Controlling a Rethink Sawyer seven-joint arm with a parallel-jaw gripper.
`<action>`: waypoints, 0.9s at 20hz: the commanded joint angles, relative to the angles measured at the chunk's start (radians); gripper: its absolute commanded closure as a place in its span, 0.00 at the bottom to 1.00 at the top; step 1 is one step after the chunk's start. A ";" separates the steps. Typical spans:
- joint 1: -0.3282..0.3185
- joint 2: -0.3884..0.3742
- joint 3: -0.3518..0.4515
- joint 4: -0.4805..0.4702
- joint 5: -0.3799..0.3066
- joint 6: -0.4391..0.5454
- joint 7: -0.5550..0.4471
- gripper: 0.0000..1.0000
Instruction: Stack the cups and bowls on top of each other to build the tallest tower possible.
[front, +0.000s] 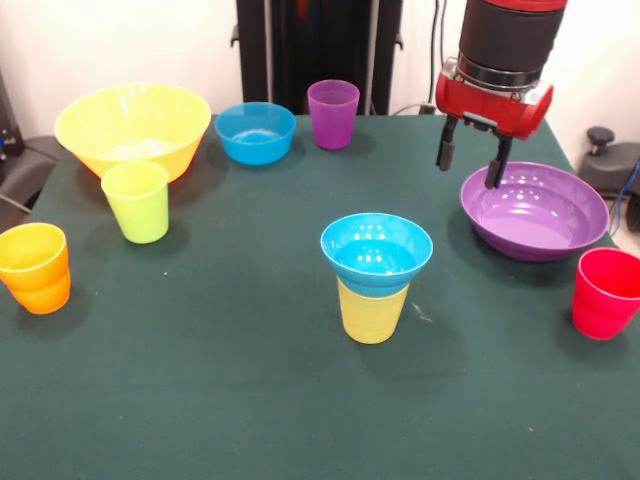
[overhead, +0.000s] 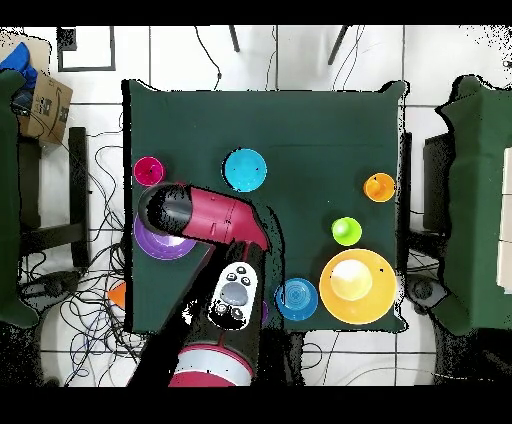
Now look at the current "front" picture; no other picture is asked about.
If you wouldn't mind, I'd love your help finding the blue cable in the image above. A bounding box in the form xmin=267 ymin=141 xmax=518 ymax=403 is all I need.
xmin=608 ymin=159 xmax=640 ymax=236

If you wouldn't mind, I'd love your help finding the large yellow bowl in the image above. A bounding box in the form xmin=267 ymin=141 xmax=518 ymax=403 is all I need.
xmin=53 ymin=82 xmax=213 ymax=185

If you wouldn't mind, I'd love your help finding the purple bowl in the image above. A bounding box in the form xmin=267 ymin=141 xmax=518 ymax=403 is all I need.
xmin=459 ymin=161 xmax=611 ymax=263

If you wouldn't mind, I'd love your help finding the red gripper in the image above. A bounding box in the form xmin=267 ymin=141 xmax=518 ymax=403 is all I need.
xmin=433 ymin=56 xmax=555 ymax=190

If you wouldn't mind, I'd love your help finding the cyan bowl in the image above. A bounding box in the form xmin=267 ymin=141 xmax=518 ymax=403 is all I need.
xmin=319 ymin=212 xmax=434 ymax=297

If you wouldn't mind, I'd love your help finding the black wall cable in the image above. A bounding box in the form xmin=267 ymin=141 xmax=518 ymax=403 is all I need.
xmin=427 ymin=0 xmax=451 ymax=115

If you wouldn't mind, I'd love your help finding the purple cup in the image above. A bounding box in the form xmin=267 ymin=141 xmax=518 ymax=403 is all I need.
xmin=306 ymin=79 xmax=361 ymax=151

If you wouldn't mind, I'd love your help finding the blue bowl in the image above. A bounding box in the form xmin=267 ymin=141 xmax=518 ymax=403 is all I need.
xmin=214 ymin=102 xmax=297 ymax=167

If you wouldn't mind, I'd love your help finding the pink cup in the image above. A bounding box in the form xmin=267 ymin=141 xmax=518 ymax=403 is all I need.
xmin=571 ymin=247 xmax=640 ymax=341

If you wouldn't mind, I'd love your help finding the dark green tablecloth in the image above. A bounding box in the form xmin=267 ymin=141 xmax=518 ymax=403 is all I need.
xmin=0 ymin=114 xmax=640 ymax=480

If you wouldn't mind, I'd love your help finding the yellow-green cup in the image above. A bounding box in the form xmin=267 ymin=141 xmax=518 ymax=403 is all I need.
xmin=337 ymin=277 xmax=411 ymax=345

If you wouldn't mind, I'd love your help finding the black equipment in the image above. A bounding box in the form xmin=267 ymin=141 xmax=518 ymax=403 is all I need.
xmin=0 ymin=69 xmax=19 ymax=166

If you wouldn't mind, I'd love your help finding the green cup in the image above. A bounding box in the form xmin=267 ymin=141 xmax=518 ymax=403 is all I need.
xmin=100 ymin=160 xmax=170 ymax=245

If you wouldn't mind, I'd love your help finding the orange cup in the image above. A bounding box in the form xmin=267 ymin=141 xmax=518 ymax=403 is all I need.
xmin=0 ymin=222 xmax=72 ymax=315

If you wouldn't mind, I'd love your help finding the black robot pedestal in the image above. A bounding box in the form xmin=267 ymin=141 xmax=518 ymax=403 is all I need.
xmin=230 ymin=0 xmax=406 ymax=116

